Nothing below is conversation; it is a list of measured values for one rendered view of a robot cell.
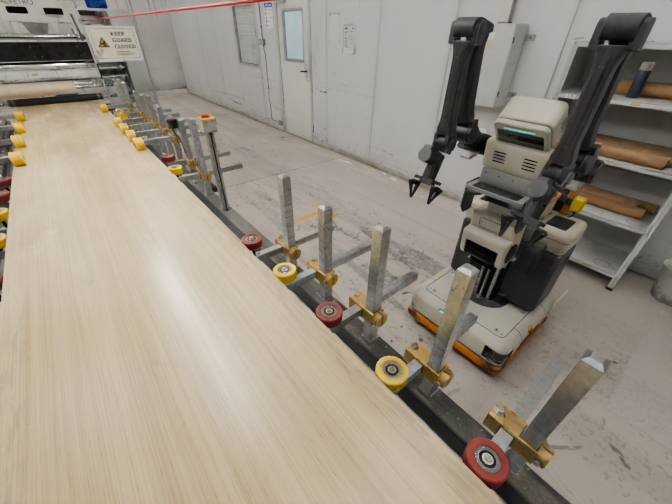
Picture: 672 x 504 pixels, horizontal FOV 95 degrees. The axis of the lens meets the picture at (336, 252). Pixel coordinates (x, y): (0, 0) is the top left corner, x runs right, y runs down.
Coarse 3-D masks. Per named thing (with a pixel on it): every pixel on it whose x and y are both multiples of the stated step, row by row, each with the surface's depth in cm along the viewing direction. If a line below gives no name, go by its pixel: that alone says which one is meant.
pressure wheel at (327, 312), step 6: (318, 306) 92; (324, 306) 93; (330, 306) 93; (336, 306) 93; (318, 312) 90; (324, 312) 91; (330, 312) 91; (336, 312) 91; (342, 312) 91; (318, 318) 89; (324, 318) 89; (330, 318) 89; (336, 318) 89; (324, 324) 89; (330, 324) 89; (336, 324) 90
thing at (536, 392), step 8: (552, 360) 86; (552, 368) 84; (560, 368) 84; (544, 376) 82; (552, 376) 82; (536, 384) 80; (544, 384) 80; (528, 392) 78; (536, 392) 78; (544, 392) 78; (528, 400) 76; (536, 400) 76; (520, 408) 75; (528, 408) 75; (520, 416) 73; (528, 416) 73; (504, 432) 70; (496, 440) 69; (504, 440) 69; (504, 448) 68
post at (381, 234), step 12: (384, 228) 81; (372, 240) 84; (384, 240) 82; (372, 252) 86; (384, 252) 85; (372, 264) 88; (384, 264) 88; (372, 276) 90; (384, 276) 91; (372, 288) 93; (372, 300) 95; (372, 312) 97; (372, 336) 105
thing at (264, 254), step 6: (306, 234) 141; (312, 234) 141; (300, 240) 138; (306, 240) 141; (276, 246) 133; (258, 252) 128; (264, 252) 129; (270, 252) 130; (276, 252) 132; (258, 258) 127; (264, 258) 130
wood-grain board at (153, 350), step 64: (64, 128) 255; (64, 192) 156; (128, 192) 157; (64, 256) 112; (128, 256) 113; (192, 256) 113; (0, 320) 87; (64, 320) 88; (128, 320) 88; (192, 320) 88; (256, 320) 89; (0, 384) 72; (64, 384) 72; (128, 384) 72; (192, 384) 72; (256, 384) 73; (320, 384) 73; (384, 384) 73; (0, 448) 61; (64, 448) 61; (128, 448) 61; (192, 448) 61; (256, 448) 61; (320, 448) 62; (384, 448) 62; (448, 448) 62
